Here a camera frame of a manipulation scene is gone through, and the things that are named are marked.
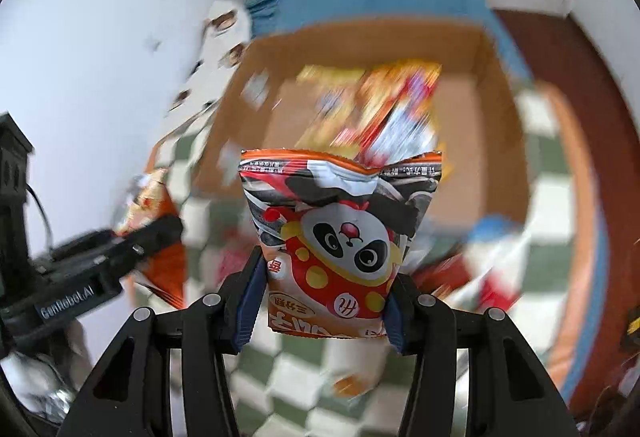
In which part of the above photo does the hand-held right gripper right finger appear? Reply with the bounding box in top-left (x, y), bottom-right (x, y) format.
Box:
top-left (382, 273), bottom-right (576, 437)

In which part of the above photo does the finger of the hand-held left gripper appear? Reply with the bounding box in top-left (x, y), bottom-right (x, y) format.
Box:
top-left (102, 214), bottom-right (184, 275)

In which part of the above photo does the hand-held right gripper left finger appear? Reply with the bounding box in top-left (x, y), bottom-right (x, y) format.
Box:
top-left (57, 247), bottom-right (266, 437)

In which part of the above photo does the orange dotted snack packet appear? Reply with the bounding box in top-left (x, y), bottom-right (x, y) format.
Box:
top-left (112, 167), bottom-right (188, 310)

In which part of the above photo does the orange panda snack packet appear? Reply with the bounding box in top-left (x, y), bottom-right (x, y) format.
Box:
top-left (238, 148), bottom-right (445, 340)

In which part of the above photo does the cardboard box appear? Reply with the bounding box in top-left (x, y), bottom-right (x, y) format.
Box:
top-left (195, 20), bottom-right (531, 228)

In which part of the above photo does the white orange snack packet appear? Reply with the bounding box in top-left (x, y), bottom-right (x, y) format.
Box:
top-left (325, 337), bottom-right (392, 399)

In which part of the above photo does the green white checkered tablecloth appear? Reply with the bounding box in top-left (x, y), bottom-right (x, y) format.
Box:
top-left (145, 82), bottom-right (611, 418)

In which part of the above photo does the blue white red snack packet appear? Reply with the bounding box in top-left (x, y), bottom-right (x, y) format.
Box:
top-left (420, 214), bottom-right (533, 315)

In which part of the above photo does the white bear print pillow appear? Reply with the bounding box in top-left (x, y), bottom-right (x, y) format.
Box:
top-left (165, 0), bottom-right (256, 118)

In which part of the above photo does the red yellow noodle packet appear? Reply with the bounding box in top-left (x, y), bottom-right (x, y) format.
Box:
top-left (340, 60), bottom-right (443, 163)

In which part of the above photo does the yellow snack packet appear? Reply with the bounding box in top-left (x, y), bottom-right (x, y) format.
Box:
top-left (297, 64), bottom-right (371, 143)

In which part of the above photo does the black cable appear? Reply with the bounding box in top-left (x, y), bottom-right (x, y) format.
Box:
top-left (25, 184), bottom-right (55, 250)

